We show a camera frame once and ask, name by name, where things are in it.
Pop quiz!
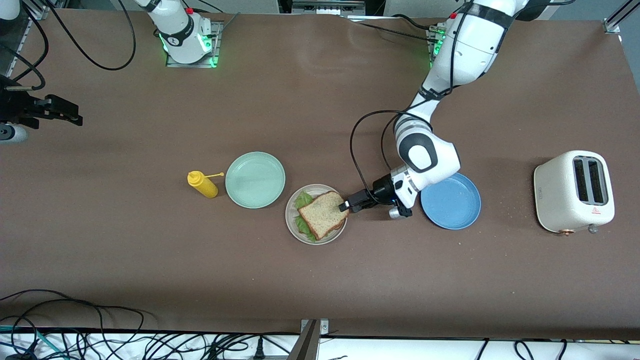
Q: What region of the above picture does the aluminium profile bracket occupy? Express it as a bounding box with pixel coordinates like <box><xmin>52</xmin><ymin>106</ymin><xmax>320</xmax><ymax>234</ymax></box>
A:
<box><xmin>287</xmin><ymin>318</ymin><xmax>331</xmax><ymax>360</ymax></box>

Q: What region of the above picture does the thick black base cable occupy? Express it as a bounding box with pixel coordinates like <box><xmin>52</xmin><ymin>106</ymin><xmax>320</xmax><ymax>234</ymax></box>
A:
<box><xmin>391</xmin><ymin>13</ymin><xmax>437</xmax><ymax>32</ymax></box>

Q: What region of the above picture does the metal box device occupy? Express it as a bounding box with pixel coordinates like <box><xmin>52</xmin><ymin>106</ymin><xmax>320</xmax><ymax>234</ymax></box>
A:
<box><xmin>291</xmin><ymin>0</ymin><xmax>366</xmax><ymax>17</ymax></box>

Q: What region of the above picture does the beige plate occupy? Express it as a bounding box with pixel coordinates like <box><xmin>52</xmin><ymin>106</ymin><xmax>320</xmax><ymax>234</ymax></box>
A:
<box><xmin>285</xmin><ymin>184</ymin><xmax>348</xmax><ymax>246</ymax></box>

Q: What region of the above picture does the mint green plate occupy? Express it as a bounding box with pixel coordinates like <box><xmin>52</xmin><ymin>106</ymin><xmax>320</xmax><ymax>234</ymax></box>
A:
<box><xmin>225</xmin><ymin>151</ymin><xmax>287</xmax><ymax>209</ymax></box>

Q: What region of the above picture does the aluminium frame profile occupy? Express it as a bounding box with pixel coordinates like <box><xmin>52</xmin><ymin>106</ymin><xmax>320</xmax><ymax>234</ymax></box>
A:
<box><xmin>602</xmin><ymin>0</ymin><xmax>638</xmax><ymax>35</ymax></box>

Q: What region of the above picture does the yellow mustard squeeze bottle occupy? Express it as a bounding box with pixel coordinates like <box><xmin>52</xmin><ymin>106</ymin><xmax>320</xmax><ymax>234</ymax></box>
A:
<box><xmin>187</xmin><ymin>170</ymin><xmax>225</xmax><ymax>199</ymax></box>

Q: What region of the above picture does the black cable looped on table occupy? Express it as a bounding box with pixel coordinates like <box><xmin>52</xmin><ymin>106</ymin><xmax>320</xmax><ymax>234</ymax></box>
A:
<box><xmin>0</xmin><ymin>288</ymin><xmax>157</xmax><ymax>334</ymax></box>

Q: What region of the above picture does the teal cable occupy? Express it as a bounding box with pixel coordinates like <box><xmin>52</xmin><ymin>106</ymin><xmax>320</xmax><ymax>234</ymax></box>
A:
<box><xmin>0</xmin><ymin>324</ymin><xmax>69</xmax><ymax>360</ymax></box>

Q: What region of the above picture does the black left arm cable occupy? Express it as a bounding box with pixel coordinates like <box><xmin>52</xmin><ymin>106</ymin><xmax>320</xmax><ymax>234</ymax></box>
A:
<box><xmin>380</xmin><ymin>111</ymin><xmax>423</xmax><ymax>171</ymax></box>
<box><xmin>349</xmin><ymin>110</ymin><xmax>432</xmax><ymax>202</ymax></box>

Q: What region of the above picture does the dark glass panel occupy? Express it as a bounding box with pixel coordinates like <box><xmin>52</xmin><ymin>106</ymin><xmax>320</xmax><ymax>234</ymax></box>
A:
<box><xmin>0</xmin><ymin>19</ymin><xmax>23</xmax><ymax>76</ymax></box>

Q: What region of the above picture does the aluminium frame rail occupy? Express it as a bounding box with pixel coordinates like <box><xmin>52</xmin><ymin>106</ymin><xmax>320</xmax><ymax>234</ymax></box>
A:
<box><xmin>9</xmin><ymin>4</ymin><xmax>52</xmax><ymax>76</ymax></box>

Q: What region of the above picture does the thin black base cable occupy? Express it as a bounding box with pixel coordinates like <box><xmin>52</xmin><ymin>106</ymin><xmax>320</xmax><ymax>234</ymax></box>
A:
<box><xmin>345</xmin><ymin>15</ymin><xmax>437</xmax><ymax>44</ymax></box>

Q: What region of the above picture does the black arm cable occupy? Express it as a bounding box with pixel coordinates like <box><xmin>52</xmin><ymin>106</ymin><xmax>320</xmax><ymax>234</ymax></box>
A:
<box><xmin>0</xmin><ymin>0</ymin><xmax>50</xmax><ymax>92</ymax></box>
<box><xmin>349</xmin><ymin>110</ymin><xmax>432</xmax><ymax>202</ymax></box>
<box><xmin>380</xmin><ymin>111</ymin><xmax>423</xmax><ymax>171</ymax></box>
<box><xmin>42</xmin><ymin>0</ymin><xmax>137</xmax><ymax>71</ymax></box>

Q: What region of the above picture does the white toaster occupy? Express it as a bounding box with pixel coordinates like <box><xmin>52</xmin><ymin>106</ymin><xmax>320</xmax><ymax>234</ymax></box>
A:
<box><xmin>533</xmin><ymin>150</ymin><xmax>617</xmax><ymax>236</ymax></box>

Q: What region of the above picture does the green lettuce leaf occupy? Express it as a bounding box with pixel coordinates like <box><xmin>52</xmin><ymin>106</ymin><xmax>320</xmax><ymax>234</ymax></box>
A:
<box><xmin>293</xmin><ymin>191</ymin><xmax>318</xmax><ymax>244</ymax></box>

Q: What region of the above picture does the blue plate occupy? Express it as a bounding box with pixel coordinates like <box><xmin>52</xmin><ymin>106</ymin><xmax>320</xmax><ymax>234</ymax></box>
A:
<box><xmin>420</xmin><ymin>172</ymin><xmax>482</xmax><ymax>231</ymax></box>

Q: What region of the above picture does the brown bread slice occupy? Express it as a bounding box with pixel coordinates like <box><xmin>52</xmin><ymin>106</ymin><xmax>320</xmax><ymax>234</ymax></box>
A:
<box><xmin>298</xmin><ymin>190</ymin><xmax>350</xmax><ymax>241</ymax></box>

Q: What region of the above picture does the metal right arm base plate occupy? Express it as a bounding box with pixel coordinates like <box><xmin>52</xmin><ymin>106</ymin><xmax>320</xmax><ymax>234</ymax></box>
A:
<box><xmin>165</xmin><ymin>20</ymin><xmax>224</xmax><ymax>69</ymax></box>

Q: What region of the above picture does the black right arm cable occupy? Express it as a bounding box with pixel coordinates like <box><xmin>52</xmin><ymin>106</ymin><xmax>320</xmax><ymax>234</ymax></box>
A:
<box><xmin>42</xmin><ymin>0</ymin><xmax>137</xmax><ymax>71</ymax></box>
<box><xmin>0</xmin><ymin>0</ymin><xmax>50</xmax><ymax>92</ymax></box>

